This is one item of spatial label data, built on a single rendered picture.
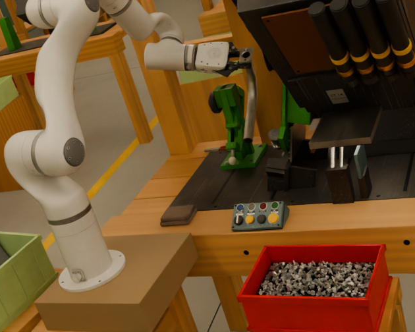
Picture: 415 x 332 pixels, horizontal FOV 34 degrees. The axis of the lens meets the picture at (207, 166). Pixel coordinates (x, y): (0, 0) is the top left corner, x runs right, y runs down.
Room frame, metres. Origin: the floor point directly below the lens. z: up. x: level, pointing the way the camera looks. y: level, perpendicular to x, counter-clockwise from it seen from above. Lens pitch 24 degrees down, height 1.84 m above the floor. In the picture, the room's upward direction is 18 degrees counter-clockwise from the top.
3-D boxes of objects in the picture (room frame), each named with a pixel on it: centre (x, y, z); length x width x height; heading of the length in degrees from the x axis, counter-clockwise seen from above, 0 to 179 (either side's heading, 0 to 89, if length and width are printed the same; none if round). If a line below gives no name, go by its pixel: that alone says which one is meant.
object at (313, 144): (1.71, -0.43, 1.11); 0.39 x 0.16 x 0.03; 151
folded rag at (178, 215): (1.84, 0.13, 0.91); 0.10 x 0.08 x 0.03; 62
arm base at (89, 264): (1.62, 0.39, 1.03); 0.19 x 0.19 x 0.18
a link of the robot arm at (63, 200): (1.65, 0.41, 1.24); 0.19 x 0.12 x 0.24; 52
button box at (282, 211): (1.67, -0.10, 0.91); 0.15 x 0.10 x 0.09; 61
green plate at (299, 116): (1.82, -0.31, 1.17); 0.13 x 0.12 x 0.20; 61
